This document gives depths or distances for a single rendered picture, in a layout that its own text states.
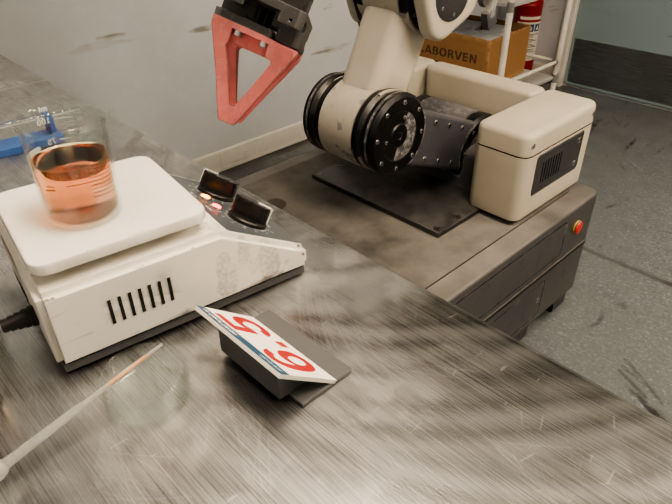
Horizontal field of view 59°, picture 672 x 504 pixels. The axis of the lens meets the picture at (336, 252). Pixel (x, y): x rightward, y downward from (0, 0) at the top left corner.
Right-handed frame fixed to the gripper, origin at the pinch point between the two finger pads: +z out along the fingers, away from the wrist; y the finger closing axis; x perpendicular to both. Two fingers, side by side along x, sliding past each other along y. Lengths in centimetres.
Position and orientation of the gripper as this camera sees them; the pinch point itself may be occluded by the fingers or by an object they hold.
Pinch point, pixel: (233, 112)
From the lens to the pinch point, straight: 51.6
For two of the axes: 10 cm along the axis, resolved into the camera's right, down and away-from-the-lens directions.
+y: 0.0, 2.6, -9.7
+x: 9.2, 3.8, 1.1
